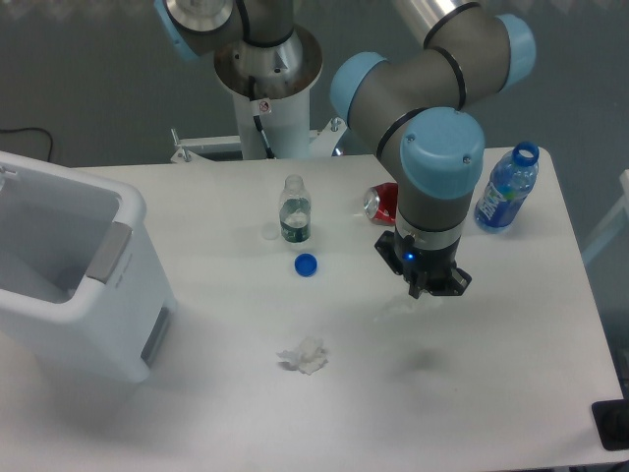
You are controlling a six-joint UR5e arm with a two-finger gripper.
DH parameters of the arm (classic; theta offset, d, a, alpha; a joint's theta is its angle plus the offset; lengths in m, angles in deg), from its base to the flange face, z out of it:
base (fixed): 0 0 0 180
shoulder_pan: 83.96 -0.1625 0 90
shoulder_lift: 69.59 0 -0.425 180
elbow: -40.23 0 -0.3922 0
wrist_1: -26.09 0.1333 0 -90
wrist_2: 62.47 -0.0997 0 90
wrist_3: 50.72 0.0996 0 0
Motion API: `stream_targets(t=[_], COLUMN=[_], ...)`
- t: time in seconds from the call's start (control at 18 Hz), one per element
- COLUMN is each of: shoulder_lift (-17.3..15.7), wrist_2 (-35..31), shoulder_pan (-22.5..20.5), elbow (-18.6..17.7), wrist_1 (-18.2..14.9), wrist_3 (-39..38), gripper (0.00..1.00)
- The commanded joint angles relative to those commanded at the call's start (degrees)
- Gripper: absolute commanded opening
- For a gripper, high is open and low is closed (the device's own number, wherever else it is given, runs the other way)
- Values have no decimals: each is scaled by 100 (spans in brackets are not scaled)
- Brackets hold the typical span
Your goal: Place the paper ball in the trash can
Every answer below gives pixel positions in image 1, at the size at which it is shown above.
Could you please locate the white crumpled paper ball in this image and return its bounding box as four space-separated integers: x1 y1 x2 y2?
277 336 328 376

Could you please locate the red soda can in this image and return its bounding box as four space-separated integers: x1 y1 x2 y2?
363 182 398 226

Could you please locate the white trash bin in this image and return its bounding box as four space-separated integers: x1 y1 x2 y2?
1 152 176 383

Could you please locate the clear green label bottle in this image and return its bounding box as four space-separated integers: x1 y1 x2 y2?
279 174 312 243

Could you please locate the blue bottle cap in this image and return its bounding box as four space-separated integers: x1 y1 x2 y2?
294 253 318 277

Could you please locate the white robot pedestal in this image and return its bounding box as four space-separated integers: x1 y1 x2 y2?
171 26 347 162

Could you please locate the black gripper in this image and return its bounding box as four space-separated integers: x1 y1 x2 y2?
374 230 472 299

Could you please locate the black device at edge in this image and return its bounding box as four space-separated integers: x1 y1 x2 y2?
592 399 628 451

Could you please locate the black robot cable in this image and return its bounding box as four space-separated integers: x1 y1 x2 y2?
248 76 276 160

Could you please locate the blue plastic bottle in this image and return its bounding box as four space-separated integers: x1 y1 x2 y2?
474 142 540 233

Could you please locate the white bottle cap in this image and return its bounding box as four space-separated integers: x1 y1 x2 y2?
260 224 279 241

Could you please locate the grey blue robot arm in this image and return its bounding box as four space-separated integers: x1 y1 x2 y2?
154 1 537 297

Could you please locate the black floor cable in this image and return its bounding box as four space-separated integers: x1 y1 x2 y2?
0 127 54 156

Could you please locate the white frame at right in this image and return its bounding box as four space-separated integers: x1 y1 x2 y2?
581 169 628 266

